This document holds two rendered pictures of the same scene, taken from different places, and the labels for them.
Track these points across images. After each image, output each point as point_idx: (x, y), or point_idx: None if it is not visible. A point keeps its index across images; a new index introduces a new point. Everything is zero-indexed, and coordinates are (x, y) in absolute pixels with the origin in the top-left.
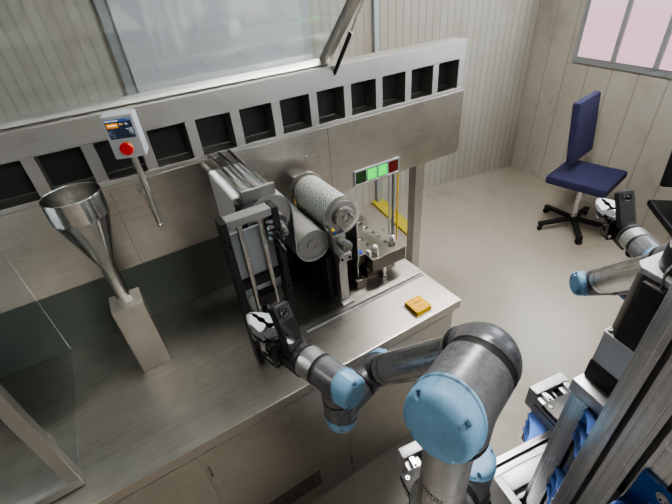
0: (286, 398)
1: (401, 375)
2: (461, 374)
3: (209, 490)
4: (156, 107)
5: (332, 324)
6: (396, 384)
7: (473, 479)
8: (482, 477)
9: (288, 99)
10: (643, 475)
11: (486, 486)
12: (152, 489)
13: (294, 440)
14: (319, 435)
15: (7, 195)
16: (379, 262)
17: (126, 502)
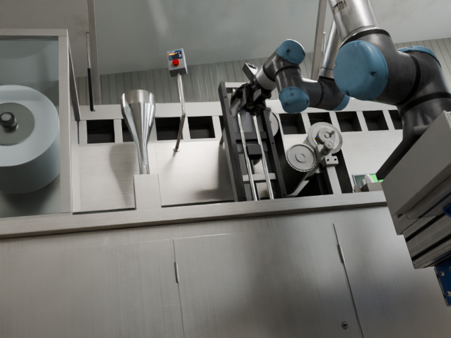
0: (264, 201)
1: (331, 38)
2: None
3: (170, 309)
4: (196, 104)
5: None
6: (426, 293)
7: (404, 49)
8: (412, 45)
9: (288, 124)
10: None
11: (425, 60)
12: (119, 253)
13: (279, 298)
14: (316, 316)
15: None
16: (375, 187)
17: (93, 253)
